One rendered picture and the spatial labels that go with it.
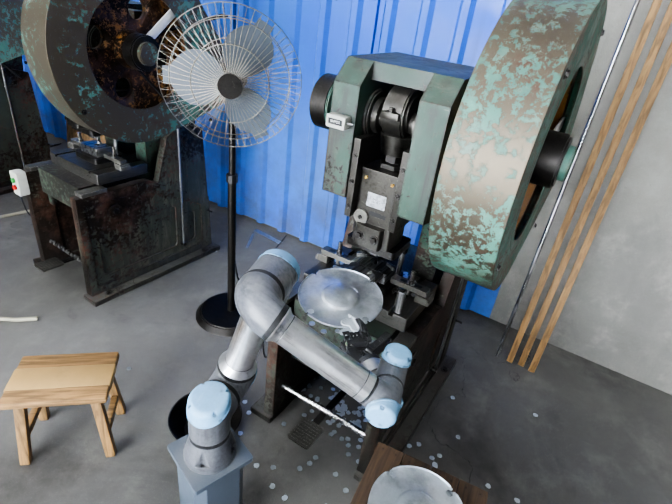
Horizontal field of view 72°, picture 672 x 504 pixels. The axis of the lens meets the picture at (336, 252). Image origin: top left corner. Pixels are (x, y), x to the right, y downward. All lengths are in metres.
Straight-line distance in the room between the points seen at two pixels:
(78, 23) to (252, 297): 1.51
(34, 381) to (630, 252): 2.71
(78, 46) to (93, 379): 1.31
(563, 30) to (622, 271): 1.82
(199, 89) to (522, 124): 1.34
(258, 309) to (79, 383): 1.05
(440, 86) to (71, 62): 1.49
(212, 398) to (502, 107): 1.03
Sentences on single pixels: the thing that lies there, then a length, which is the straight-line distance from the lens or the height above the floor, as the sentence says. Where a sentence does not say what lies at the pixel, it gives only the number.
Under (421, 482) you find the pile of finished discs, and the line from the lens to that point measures 1.62.
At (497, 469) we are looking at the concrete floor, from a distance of 2.26.
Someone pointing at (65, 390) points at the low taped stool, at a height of 0.33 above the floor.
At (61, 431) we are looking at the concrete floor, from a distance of 2.29.
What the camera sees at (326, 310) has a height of 0.77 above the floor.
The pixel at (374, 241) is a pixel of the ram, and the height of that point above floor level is 0.94.
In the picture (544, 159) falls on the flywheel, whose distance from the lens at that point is 1.40.
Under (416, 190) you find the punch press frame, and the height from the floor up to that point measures 1.17.
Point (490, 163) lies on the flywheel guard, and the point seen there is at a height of 1.39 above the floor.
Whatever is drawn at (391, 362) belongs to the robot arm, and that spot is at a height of 0.89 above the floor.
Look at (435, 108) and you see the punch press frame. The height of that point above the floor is 1.42.
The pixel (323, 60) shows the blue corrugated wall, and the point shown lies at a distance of 3.04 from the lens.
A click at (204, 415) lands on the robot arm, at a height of 0.67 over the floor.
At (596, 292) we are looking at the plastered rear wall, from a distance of 2.88.
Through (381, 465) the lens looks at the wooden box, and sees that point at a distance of 1.67.
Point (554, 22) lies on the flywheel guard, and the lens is 1.22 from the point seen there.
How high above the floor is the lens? 1.68
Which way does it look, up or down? 30 degrees down
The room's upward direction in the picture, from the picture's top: 8 degrees clockwise
